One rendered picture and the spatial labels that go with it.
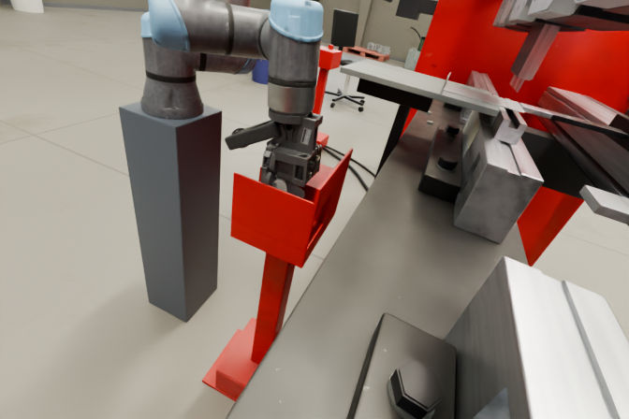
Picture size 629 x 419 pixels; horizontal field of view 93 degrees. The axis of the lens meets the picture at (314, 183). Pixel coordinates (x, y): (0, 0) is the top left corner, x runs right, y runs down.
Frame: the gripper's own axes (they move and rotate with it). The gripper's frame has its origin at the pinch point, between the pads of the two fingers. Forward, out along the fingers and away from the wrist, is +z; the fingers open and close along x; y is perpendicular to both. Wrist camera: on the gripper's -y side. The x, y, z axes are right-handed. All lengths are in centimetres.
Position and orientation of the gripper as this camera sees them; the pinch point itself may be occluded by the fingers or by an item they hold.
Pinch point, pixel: (273, 207)
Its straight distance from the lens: 59.8
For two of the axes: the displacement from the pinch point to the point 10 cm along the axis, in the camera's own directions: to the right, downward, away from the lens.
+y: 9.2, 2.7, -2.7
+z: -1.1, 8.7, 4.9
